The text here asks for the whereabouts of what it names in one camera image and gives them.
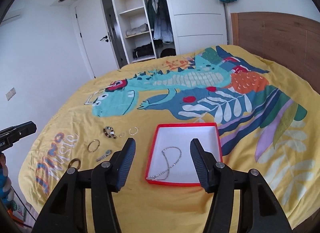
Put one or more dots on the silver twisted hoop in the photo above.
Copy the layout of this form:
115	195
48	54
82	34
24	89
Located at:
133	131

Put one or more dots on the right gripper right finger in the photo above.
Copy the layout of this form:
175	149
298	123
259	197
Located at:
259	209

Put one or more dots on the silver wristwatch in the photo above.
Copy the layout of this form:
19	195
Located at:
106	154

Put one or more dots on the folded black clothes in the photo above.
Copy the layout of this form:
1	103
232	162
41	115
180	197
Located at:
147	49

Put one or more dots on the folded beige clothes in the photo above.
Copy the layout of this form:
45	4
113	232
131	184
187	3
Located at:
133	31

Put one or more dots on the yellow dinosaur bedspread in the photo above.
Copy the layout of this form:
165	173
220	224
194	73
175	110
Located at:
266	115

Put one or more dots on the left hand blue glove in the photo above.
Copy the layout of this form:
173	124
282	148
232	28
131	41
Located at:
7	193

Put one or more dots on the green white carton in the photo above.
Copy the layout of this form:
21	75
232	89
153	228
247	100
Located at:
17	211

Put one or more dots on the hanging jackets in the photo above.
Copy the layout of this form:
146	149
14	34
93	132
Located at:
159	20

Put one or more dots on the wall switch plate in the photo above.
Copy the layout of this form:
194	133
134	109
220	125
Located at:
10	94

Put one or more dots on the dark brown bangle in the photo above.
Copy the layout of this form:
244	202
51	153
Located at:
75	163

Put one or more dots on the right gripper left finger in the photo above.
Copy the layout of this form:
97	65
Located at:
65	209

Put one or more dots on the white open wardrobe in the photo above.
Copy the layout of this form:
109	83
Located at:
195	24

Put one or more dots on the white air conditioner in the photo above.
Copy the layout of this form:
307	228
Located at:
12	15

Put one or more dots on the thin gold bangle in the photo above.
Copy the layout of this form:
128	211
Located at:
93	146

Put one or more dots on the wooden headboard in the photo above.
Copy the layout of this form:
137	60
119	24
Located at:
287	39

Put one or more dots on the white room door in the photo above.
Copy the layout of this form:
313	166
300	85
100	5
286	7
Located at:
94	37

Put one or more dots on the red jewelry box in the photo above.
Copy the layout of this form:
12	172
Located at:
170	162

